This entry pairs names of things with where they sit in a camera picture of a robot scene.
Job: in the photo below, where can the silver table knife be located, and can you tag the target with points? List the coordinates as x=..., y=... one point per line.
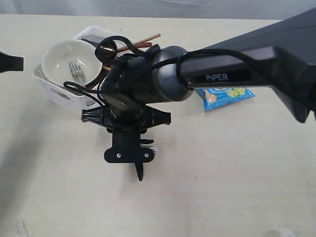
x=136, y=166

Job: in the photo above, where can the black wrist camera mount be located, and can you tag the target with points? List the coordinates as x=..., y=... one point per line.
x=129, y=148

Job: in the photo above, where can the brown wooden spoon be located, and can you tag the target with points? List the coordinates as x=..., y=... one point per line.
x=138, y=46

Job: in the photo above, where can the white woven plastic basket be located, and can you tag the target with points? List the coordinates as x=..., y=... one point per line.
x=67, y=99

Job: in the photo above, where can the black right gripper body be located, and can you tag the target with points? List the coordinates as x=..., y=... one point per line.
x=126, y=112

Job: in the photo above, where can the blue potato chips bag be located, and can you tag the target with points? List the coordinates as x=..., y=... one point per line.
x=214, y=98

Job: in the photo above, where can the black metal cup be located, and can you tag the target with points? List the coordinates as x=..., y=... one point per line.
x=106, y=52

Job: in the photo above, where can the white ceramic bowl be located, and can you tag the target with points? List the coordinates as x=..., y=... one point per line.
x=55, y=62

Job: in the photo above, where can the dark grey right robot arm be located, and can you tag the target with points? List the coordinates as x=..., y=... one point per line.
x=281, y=56

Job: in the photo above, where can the silver metal fork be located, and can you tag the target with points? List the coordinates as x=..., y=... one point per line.
x=76, y=71

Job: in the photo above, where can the brown wooden plate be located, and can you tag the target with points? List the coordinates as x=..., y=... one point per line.
x=97, y=80

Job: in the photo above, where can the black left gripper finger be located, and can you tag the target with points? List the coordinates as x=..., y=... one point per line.
x=10, y=63

